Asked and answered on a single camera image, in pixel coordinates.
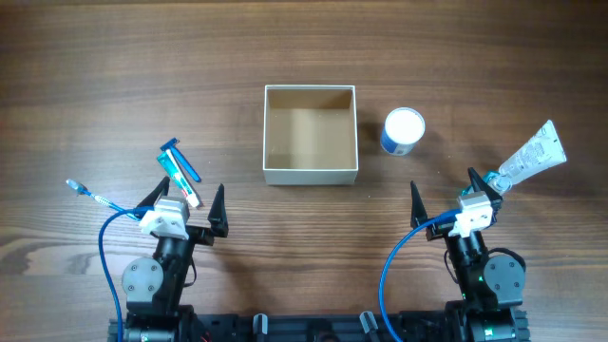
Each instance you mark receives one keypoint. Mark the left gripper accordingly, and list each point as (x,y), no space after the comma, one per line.
(198,234)

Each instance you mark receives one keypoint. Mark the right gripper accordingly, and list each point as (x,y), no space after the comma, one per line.
(438,231)

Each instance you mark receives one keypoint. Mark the blue mouthwash bottle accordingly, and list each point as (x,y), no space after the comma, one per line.
(492,178)

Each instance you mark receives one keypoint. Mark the blue disposable razor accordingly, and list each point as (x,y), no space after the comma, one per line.
(180,158)

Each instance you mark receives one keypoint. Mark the cotton swab tub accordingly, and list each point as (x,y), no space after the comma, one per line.
(404,127)

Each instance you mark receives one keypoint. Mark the white lotion tube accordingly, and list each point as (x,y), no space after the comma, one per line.
(541,152)

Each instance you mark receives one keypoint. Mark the blue toothbrush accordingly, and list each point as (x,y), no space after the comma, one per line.
(80,189)

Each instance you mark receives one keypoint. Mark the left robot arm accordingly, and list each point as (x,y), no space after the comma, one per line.
(154,285)

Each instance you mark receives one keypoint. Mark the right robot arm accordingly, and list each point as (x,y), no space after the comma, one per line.
(491,282)

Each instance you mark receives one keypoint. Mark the white open cardboard box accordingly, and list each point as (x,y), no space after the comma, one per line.
(310,135)

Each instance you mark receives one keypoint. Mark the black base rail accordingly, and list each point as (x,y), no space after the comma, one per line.
(261,327)

